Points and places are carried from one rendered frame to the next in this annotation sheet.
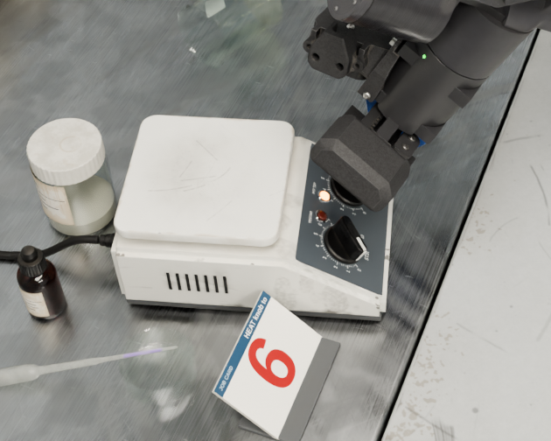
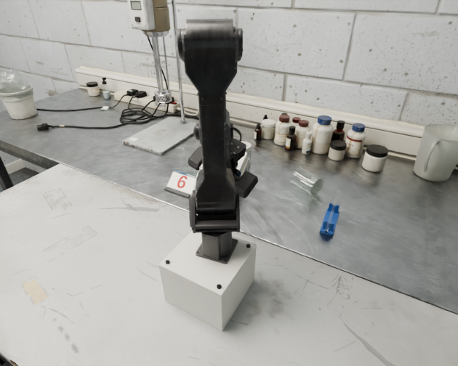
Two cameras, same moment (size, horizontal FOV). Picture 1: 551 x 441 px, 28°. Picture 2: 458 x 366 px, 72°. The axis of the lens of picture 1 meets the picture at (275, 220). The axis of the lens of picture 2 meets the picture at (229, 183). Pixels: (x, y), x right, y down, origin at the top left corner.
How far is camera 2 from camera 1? 1.01 m
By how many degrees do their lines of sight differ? 68
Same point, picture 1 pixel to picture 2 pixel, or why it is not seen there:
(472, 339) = (179, 218)
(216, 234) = not seen: hidden behind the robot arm
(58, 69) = (293, 163)
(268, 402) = (173, 182)
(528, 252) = not seen: hidden behind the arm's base
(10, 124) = (272, 157)
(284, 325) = (190, 184)
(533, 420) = (151, 225)
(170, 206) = not seen: hidden behind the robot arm
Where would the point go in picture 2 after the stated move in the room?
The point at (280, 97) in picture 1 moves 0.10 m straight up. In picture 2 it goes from (279, 196) to (283, 167)
